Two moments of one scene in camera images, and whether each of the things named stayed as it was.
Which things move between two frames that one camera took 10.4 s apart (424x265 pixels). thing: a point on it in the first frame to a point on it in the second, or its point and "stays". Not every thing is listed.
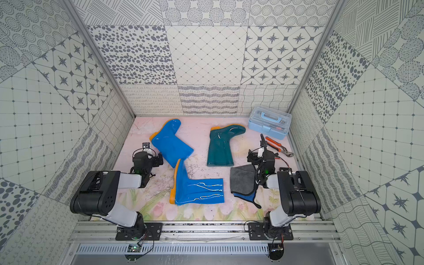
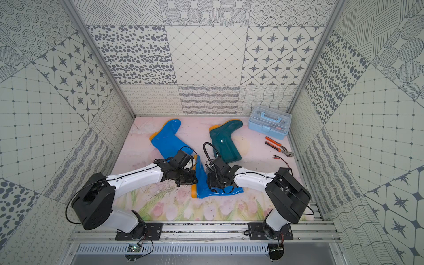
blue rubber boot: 186,191 to 201,188
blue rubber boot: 170,148 stays
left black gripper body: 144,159 to 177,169
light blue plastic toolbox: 271,122 stays
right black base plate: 264,231 stays
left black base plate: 148,231 stays
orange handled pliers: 282,149 stays
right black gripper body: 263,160 to 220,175
